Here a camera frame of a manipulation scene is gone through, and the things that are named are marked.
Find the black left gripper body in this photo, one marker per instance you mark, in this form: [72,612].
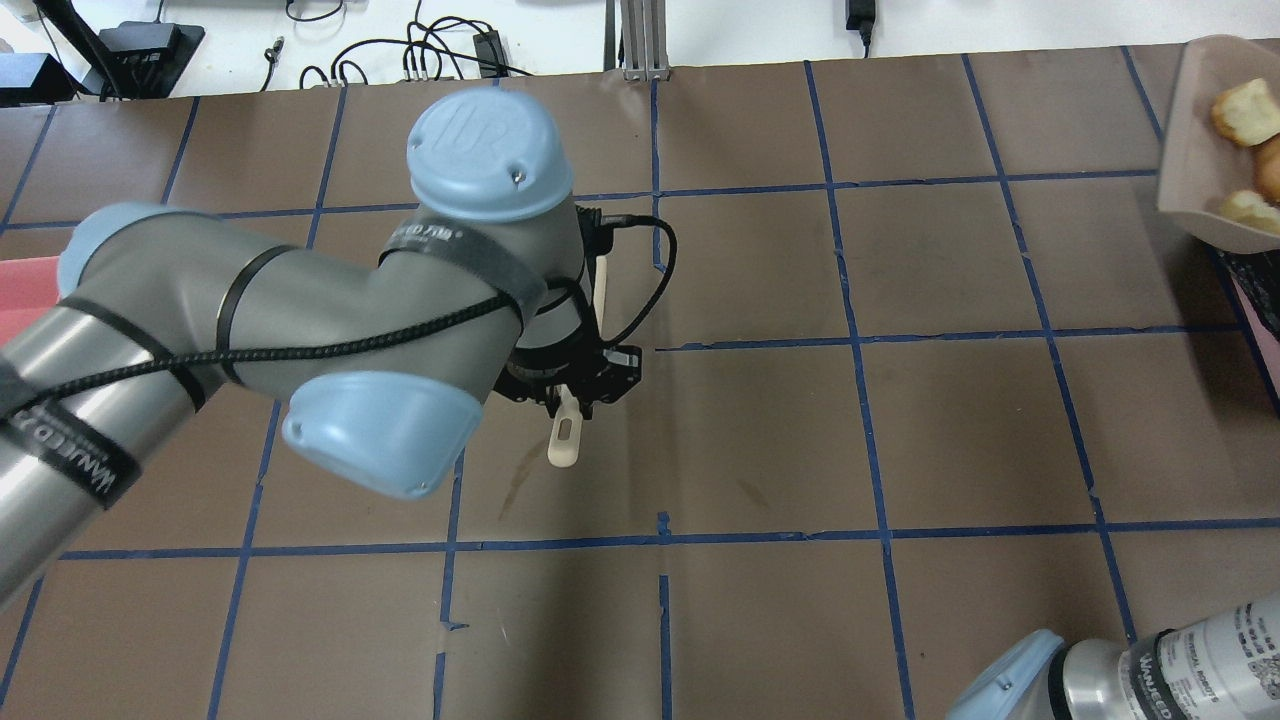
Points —
[532,379]

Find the cream hand brush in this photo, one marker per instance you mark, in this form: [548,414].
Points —
[564,442]

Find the white plastic dustpan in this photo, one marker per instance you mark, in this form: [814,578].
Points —
[1199,168]

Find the torn bread piece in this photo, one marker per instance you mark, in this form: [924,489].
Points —
[1250,208]
[1247,114]

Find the round brown bread roll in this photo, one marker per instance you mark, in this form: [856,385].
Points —
[1266,169]

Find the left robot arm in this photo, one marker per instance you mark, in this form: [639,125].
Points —
[489,287]

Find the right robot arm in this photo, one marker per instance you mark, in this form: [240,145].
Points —
[1222,667]

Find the pink plastic bin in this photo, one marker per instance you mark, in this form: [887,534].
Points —
[30,289]

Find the black lined trash bin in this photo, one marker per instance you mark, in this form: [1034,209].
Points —
[1253,280]

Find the black power adapter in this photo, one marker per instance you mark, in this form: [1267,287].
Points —
[861,18]

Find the black box device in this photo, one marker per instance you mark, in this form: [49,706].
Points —
[170,46]

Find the aluminium frame post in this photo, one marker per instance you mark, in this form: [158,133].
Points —
[643,40]

